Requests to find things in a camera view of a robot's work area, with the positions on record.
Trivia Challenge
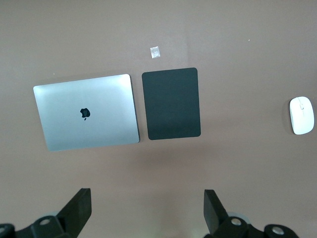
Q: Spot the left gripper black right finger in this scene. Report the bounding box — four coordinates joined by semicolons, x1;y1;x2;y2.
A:
203;189;300;238

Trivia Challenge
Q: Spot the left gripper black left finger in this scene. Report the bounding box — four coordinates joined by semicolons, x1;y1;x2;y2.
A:
0;187;93;238

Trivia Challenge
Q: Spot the white computer mouse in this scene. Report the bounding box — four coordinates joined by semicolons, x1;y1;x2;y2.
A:
289;96;313;135

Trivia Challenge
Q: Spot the black mouse pad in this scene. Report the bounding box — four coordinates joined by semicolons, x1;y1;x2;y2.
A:
141;67;202;141

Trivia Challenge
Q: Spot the silver closed laptop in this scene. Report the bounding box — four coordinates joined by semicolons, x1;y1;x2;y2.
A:
33;73;141;152

